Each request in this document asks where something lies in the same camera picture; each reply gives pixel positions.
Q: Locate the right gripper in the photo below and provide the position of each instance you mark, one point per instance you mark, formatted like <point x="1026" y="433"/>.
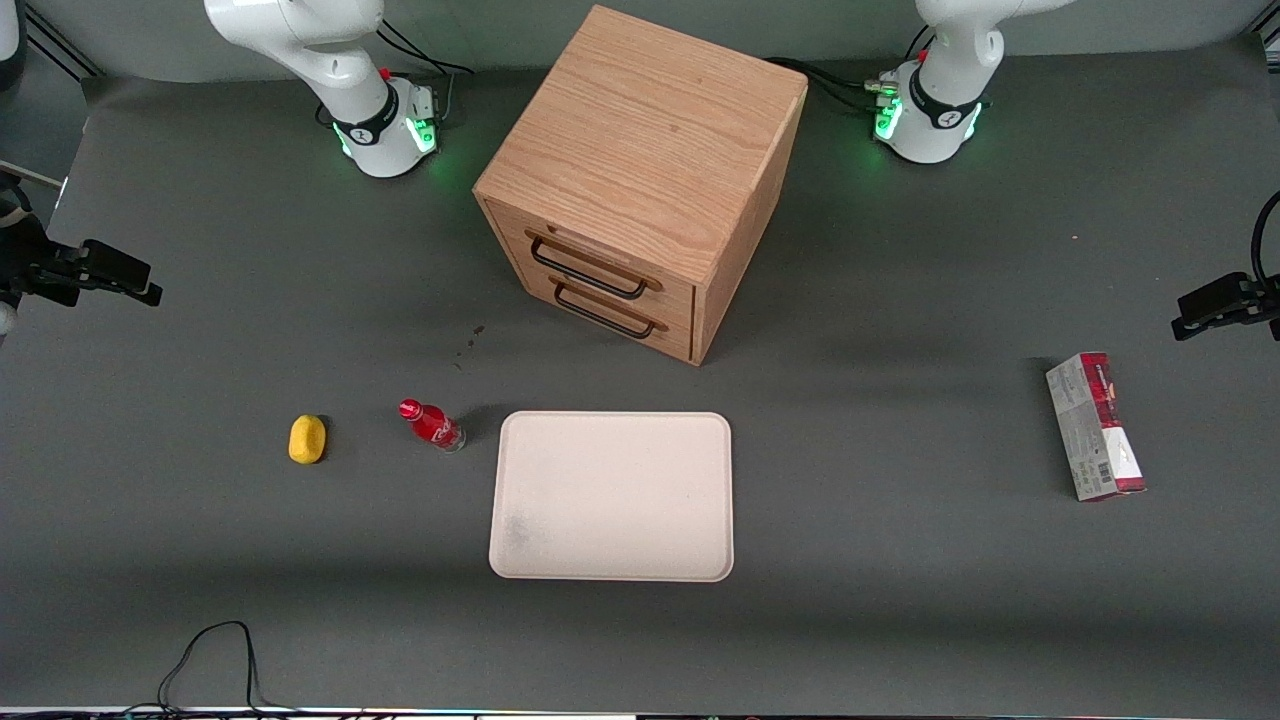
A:
<point x="22" y="262"/>

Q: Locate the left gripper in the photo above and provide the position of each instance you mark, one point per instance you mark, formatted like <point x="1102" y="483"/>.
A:
<point x="1262" y="299"/>

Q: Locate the small red coke bottle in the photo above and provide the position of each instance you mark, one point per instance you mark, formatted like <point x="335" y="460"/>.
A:
<point x="432" y="427"/>

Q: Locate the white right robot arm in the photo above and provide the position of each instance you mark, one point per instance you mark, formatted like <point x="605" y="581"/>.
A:
<point x="370" y="110"/>

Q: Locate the beige rectangular plastic tray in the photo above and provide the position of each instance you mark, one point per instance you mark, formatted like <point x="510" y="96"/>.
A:
<point x="610" y="495"/>

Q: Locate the red and grey carton box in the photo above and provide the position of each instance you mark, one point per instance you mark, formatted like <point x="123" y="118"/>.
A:
<point x="1098" y="430"/>

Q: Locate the yellow sponge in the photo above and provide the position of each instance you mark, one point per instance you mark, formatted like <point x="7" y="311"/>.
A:
<point x="307" y="440"/>

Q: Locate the wooden two-drawer cabinet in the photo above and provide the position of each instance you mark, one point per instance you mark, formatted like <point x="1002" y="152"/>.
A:
<point x="650" y="130"/>

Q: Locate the black aluminium frame rail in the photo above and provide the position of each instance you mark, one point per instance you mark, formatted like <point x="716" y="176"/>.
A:
<point x="62" y="45"/>

